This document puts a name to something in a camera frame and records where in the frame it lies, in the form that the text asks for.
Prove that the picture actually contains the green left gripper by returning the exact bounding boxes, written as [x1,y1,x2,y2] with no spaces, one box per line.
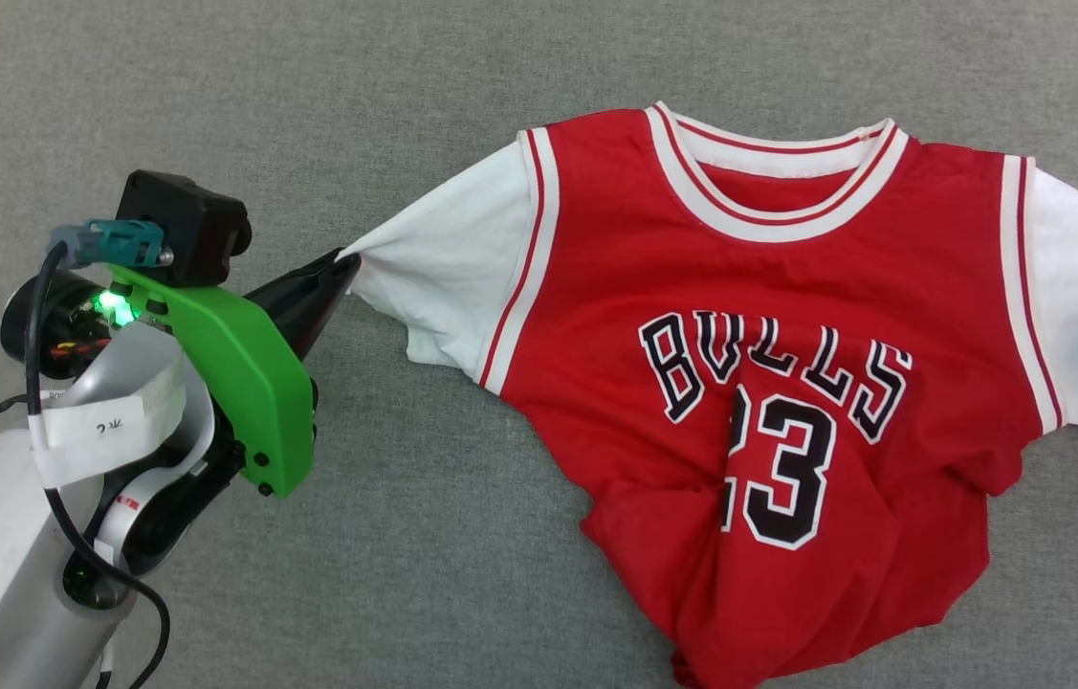
[106,250,363,500]

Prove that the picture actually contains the red Bulls basketball jersey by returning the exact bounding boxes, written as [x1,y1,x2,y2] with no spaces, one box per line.
[337,100,1078,689]

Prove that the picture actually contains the white paper label strap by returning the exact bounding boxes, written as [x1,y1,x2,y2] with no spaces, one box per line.
[29,358,188,490]

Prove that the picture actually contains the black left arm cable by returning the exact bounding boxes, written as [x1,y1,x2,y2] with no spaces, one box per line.
[0,242,173,689]

